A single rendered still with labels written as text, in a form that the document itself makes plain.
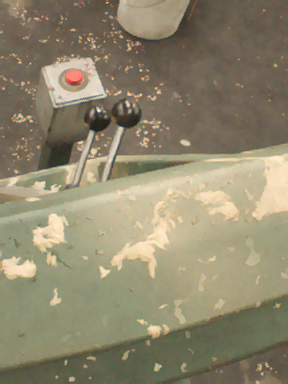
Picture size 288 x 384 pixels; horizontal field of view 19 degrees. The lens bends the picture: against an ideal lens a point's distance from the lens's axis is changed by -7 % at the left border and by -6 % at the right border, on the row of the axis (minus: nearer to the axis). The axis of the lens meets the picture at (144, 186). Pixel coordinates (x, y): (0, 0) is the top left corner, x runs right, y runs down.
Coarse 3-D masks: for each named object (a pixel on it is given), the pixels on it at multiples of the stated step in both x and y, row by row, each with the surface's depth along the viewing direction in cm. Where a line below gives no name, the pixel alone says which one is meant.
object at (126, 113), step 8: (120, 104) 106; (128, 104) 106; (136, 104) 106; (112, 112) 106; (120, 112) 105; (128, 112) 105; (136, 112) 106; (112, 120) 107; (120, 120) 106; (128, 120) 106; (136, 120) 106; (120, 128) 106; (120, 136) 106; (112, 144) 106; (112, 152) 106; (112, 160) 106; (104, 168) 106; (112, 168) 106; (104, 176) 106
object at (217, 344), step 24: (264, 312) 81; (168, 336) 77; (192, 336) 78; (216, 336) 79; (240, 336) 80; (264, 336) 81; (72, 360) 74; (96, 360) 75; (120, 360) 76; (144, 360) 77; (168, 360) 78; (192, 360) 78; (216, 360) 79; (240, 360) 81
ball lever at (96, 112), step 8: (88, 112) 117; (96, 112) 117; (104, 112) 117; (88, 120) 117; (96, 120) 117; (104, 120) 117; (88, 128) 118; (96, 128) 117; (104, 128) 118; (88, 136) 118; (88, 144) 118; (88, 152) 118; (80, 160) 117; (80, 168) 117; (80, 176) 117; (72, 184) 117
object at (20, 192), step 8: (0, 192) 160; (8, 192) 155; (16, 192) 151; (24, 192) 147; (32, 192) 144; (40, 192) 140; (48, 192) 137; (0, 200) 161; (8, 200) 153; (16, 200) 145
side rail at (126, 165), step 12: (120, 156) 178; (132, 156) 170; (144, 156) 165; (156, 156) 159; (168, 156) 153; (180, 156) 148; (192, 156) 143; (204, 156) 138; (216, 156) 134; (120, 168) 166; (132, 168) 160; (144, 168) 154; (156, 168) 148
